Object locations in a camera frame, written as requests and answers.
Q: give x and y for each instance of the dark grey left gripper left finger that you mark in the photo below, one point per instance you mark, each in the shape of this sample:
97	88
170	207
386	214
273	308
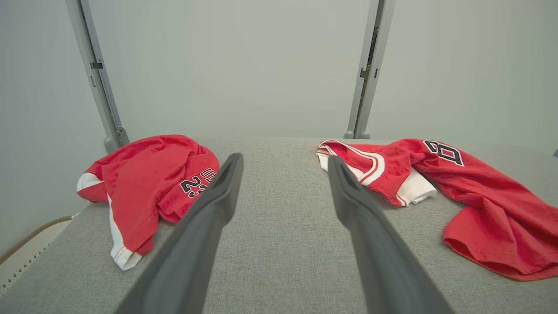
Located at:
183	270

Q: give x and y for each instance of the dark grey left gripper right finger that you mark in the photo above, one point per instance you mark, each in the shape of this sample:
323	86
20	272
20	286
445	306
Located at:
388	274

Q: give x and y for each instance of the red number 23 jersey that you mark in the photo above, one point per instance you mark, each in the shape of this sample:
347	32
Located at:
139	183

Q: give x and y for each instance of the red jersey with white sleeves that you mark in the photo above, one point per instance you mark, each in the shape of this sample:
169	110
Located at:
479	196

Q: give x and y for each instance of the cream woven laundry basket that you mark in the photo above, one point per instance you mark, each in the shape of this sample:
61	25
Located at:
22	257

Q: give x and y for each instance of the grey metal frame post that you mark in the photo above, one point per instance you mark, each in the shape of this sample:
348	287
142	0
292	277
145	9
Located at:
359	96
83	43

